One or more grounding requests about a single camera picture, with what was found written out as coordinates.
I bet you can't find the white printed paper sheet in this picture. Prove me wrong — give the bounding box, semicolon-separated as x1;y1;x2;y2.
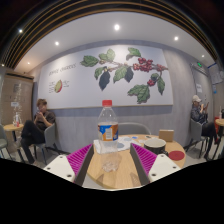
93;135;148;155

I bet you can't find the flat round red coaster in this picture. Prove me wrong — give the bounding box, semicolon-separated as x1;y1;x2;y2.
168;150;186;162

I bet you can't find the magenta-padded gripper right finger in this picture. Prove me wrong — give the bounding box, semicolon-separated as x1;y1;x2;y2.
129;142;184;187

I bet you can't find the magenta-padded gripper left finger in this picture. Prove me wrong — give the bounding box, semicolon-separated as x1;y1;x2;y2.
43;143;96;188

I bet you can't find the brown cardboard box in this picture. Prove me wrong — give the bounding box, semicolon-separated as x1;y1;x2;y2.
158;129;175;143

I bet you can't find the group of ceiling lights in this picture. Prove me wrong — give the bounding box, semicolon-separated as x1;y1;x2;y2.
18;23;206;66

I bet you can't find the clear red-capped drink bottle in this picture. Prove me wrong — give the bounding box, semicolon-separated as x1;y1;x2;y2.
97;99;122;173

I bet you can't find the white wall notice board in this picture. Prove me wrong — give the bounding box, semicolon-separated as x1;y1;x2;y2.
207;62;224;85

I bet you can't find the grey chair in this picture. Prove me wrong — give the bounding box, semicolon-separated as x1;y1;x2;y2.
184;118;209;158
117;122;152;137
33;123;65;164
0;123;10;160

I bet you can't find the coffee plant wall picture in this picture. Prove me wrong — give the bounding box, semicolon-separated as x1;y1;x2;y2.
37;44;174;110

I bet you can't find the black mug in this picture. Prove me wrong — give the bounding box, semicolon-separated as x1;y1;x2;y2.
143;137;169;157

